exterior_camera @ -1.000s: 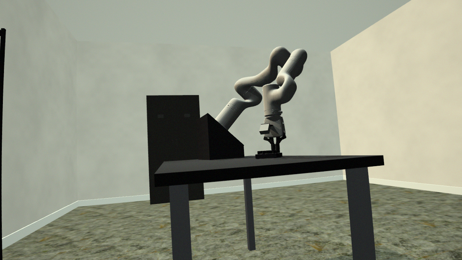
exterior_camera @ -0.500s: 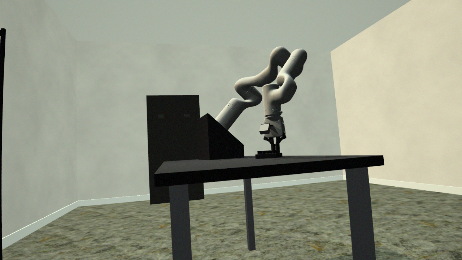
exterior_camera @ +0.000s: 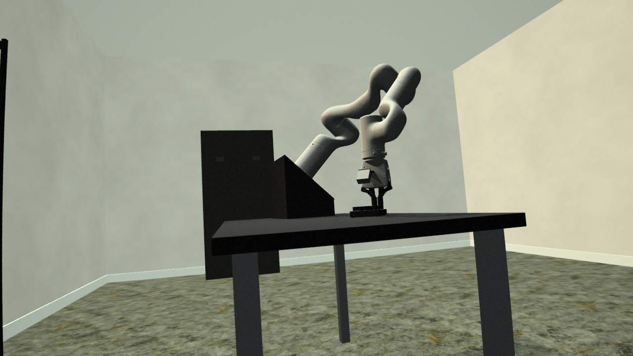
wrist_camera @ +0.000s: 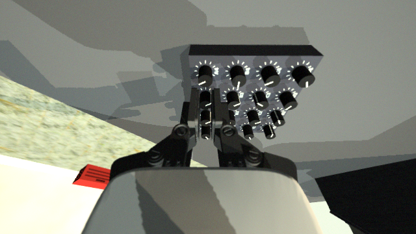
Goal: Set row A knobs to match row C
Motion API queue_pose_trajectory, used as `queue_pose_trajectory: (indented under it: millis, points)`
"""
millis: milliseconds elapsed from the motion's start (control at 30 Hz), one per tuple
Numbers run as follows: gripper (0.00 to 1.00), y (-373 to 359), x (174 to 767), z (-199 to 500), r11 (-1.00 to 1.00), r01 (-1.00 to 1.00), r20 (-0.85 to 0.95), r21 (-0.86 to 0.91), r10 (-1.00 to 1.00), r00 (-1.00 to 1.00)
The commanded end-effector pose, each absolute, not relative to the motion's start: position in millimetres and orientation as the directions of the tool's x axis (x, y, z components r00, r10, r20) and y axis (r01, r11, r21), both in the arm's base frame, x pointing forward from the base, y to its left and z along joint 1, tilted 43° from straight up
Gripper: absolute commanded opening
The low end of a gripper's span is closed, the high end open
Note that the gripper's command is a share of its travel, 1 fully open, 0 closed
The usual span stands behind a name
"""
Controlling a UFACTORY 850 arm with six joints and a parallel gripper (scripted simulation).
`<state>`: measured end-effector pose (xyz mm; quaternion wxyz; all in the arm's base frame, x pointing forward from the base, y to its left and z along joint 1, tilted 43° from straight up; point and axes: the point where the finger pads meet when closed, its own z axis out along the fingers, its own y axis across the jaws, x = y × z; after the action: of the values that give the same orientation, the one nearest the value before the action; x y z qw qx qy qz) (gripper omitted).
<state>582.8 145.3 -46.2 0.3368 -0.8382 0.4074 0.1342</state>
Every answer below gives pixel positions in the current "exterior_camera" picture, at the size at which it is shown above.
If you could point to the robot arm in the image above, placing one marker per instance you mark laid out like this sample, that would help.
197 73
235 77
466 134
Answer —
375 132

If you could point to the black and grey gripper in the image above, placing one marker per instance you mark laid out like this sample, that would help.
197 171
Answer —
379 179

